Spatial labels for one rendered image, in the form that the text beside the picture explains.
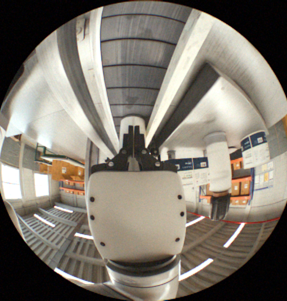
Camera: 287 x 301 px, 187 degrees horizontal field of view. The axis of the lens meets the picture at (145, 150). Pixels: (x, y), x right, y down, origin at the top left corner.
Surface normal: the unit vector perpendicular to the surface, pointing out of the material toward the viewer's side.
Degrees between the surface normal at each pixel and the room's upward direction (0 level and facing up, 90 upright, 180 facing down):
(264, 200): 90
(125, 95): 0
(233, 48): 0
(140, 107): 0
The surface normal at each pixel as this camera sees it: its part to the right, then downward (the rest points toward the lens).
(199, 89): -0.99, 0.00
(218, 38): 0.04, 0.97
